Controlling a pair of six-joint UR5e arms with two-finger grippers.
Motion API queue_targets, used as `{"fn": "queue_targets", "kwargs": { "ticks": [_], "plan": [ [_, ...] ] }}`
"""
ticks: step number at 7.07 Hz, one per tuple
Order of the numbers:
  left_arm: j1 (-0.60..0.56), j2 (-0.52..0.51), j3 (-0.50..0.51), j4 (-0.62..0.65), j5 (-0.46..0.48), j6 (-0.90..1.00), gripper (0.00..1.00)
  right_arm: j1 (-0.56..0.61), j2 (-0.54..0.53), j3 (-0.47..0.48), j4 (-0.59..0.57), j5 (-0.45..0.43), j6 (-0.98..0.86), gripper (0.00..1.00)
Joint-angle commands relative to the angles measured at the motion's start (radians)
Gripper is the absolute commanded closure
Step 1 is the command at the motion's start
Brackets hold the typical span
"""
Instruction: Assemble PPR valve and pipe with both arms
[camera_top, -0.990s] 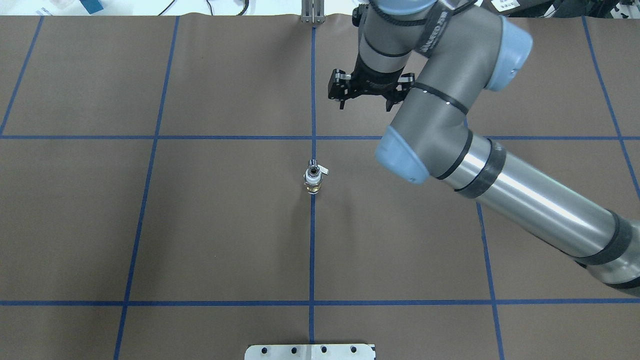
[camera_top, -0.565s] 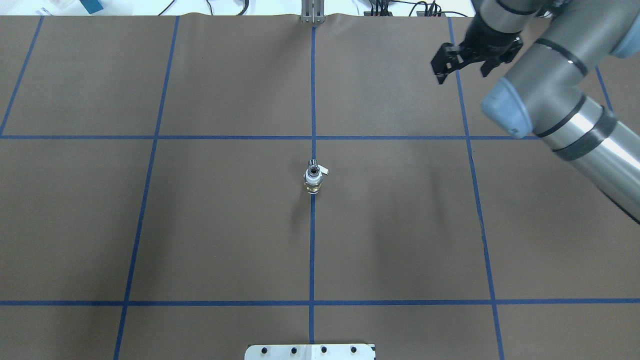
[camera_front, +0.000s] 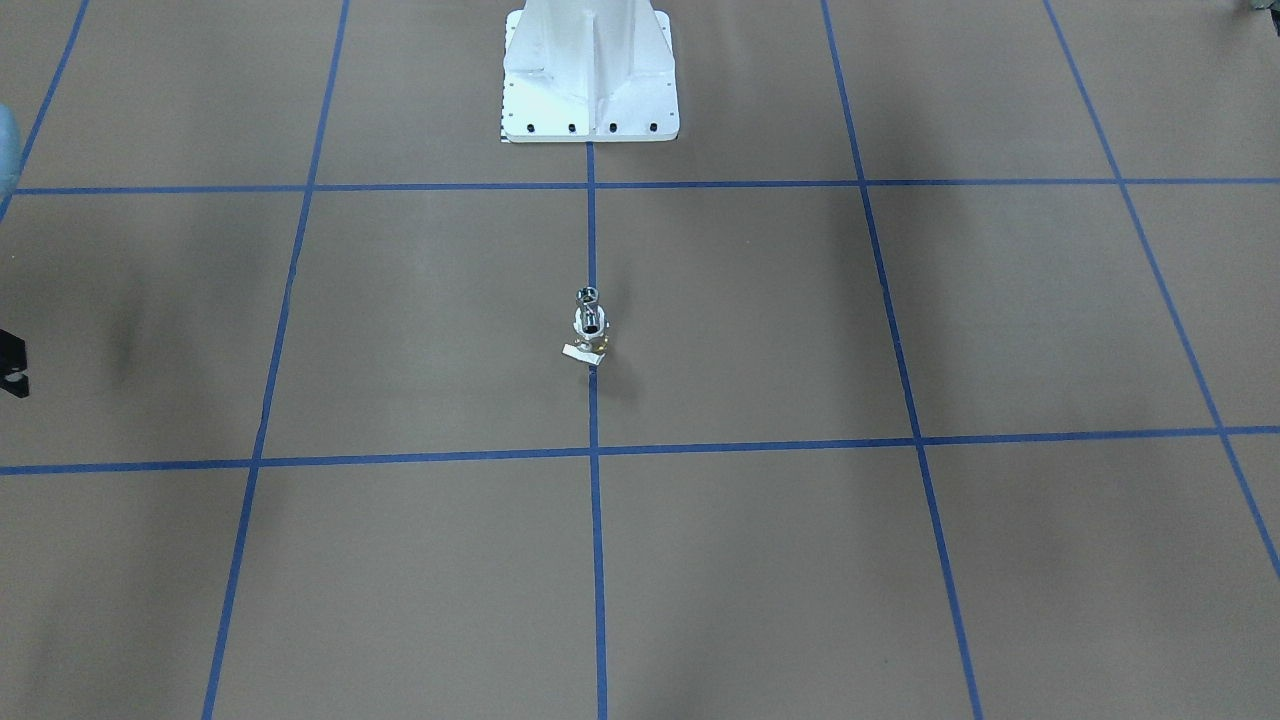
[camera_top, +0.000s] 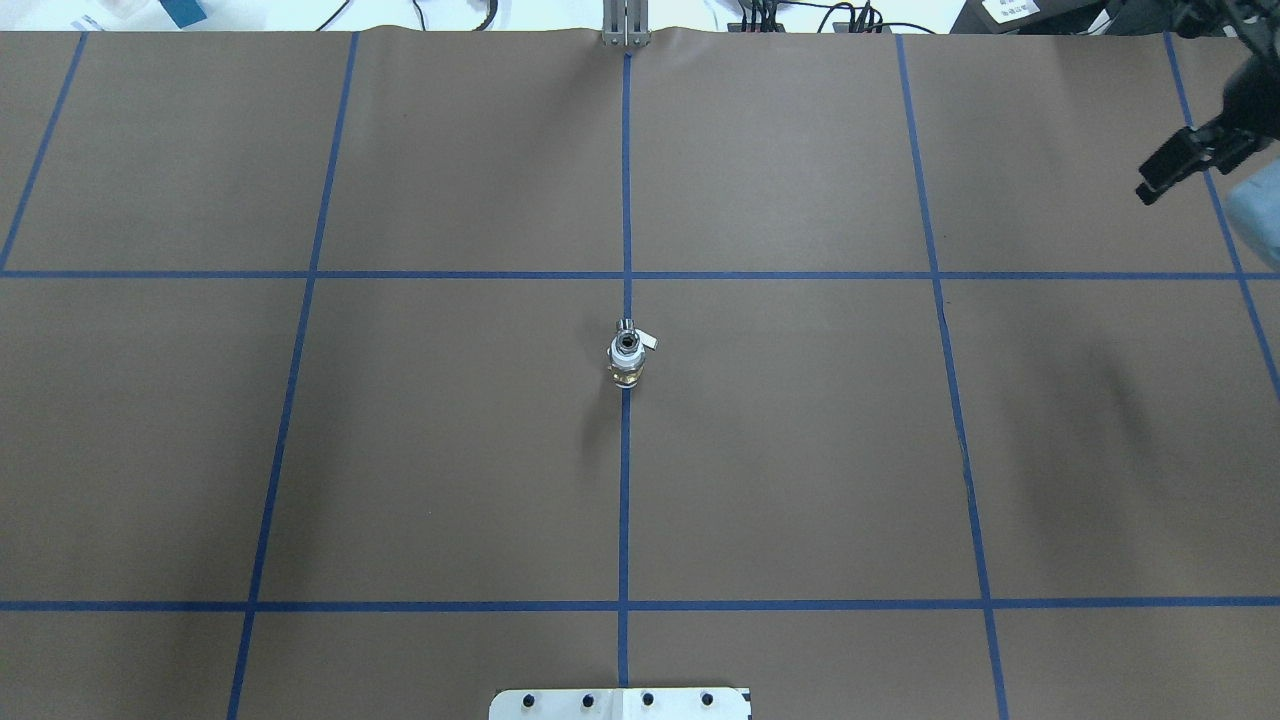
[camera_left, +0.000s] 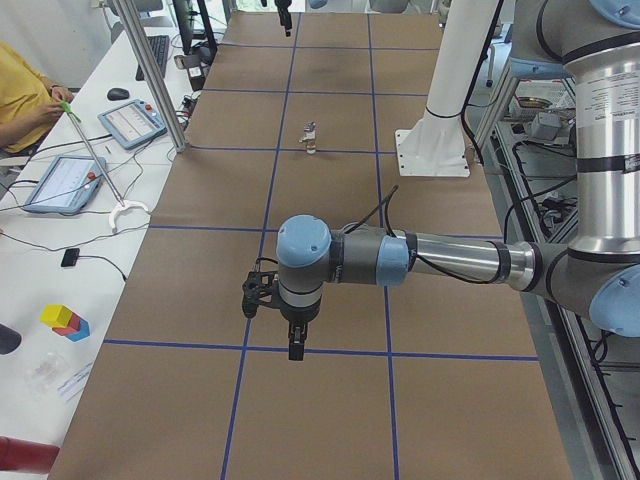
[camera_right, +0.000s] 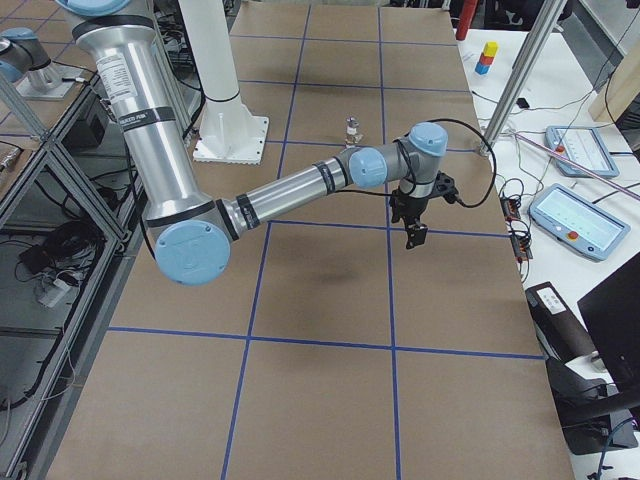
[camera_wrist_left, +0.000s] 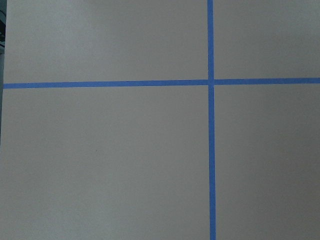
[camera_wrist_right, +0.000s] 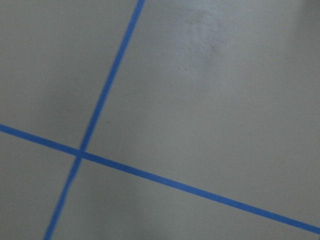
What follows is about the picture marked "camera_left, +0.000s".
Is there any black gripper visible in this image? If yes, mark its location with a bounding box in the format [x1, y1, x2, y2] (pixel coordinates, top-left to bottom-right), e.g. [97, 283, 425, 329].
[241, 257, 320, 361]

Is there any white PPR valve fitting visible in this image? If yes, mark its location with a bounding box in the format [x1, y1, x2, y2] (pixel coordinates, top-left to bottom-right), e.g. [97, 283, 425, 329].
[299, 131, 316, 155]

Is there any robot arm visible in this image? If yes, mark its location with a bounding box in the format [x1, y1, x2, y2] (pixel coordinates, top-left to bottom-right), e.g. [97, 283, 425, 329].
[242, 1, 639, 360]

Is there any black keyboard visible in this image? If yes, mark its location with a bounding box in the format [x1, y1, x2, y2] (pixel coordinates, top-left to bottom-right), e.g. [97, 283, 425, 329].
[147, 35, 170, 78]

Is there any far blue teach pendant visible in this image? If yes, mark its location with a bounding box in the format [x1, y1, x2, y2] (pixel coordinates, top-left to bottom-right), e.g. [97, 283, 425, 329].
[97, 99, 167, 150]

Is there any blue teach pendant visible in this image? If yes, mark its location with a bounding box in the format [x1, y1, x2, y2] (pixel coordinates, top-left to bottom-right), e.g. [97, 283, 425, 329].
[22, 155, 107, 214]
[97, 99, 167, 150]

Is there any black computer mouse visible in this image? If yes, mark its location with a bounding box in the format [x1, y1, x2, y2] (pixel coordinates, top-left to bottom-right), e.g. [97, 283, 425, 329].
[106, 87, 130, 101]

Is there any blue wooden block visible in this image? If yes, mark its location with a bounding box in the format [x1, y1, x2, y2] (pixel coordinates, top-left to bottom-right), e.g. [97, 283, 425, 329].
[65, 319, 90, 342]

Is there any red wooden block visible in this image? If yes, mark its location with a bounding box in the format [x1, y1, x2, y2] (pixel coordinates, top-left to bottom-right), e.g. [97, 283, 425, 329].
[52, 314, 81, 336]

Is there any small black box device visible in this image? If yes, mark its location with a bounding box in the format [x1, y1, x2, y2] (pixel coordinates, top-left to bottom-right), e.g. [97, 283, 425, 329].
[60, 247, 80, 268]

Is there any reach grabber stick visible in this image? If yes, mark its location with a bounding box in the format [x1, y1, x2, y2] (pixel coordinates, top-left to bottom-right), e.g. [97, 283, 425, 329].
[60, 101, 151, 233]

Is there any yellow wooden block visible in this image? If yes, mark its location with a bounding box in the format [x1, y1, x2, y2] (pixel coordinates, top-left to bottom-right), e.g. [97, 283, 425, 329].
[40, 304, 73, 328]

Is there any near blue teach pendant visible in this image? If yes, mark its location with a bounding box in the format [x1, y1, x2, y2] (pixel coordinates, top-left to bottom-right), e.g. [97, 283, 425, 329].
[22, 155, 107, 214]

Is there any person in yellow shirt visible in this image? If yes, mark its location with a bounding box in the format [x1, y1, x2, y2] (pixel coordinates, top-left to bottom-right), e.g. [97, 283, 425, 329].
[1, 42, 74, 155]

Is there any red cylinder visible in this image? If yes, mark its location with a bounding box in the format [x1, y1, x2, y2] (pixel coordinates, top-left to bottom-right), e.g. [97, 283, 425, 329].
[1, 436, 60, 474]

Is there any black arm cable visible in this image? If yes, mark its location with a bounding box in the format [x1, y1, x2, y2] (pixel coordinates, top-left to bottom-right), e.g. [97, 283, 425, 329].
[344, 184, 506, 284]

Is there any aluminium frame post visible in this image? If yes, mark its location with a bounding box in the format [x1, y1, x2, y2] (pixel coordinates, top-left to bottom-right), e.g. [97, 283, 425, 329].
[113, 0, 187, 153]

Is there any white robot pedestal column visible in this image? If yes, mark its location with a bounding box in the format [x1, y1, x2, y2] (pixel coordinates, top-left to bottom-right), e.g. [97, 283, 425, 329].
[395, 0, 501, 178]

